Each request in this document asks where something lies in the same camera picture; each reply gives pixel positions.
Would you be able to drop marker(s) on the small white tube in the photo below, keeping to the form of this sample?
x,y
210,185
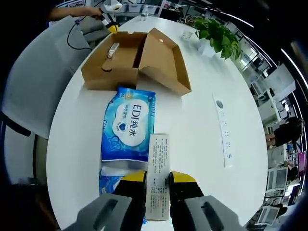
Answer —
x,y
113,50

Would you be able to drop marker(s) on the blue wet wipes soft pack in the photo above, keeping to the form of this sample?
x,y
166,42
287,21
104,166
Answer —
x,y
130,125

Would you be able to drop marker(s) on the blue white patterned packet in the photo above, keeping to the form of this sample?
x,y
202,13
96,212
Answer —
x,y
109,183

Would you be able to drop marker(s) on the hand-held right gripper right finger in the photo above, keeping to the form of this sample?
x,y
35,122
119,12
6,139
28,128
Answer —
x,y
185,192

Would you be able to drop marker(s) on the white office chair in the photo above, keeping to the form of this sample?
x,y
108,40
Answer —
x,y
278,179
269,215

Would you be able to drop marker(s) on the purple display screen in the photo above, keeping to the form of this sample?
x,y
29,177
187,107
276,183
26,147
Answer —
x,y
302,160

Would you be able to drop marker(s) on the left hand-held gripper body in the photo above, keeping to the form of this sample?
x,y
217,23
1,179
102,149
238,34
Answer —
x,y
109,4

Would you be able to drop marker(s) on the brown cardboard shoe box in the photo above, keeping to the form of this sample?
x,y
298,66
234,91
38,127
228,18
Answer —
x,y
115,74

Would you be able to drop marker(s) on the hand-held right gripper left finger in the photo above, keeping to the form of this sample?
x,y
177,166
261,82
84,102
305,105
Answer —
x,y
130,192

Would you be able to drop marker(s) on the grey mesh office chair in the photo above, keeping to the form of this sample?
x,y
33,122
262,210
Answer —
x,y
36,79

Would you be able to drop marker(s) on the green potted plant white pot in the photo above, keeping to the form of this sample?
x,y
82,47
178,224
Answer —
x,y
216,31

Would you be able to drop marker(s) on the long white printed carton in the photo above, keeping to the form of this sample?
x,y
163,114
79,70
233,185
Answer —
x,y
158,168

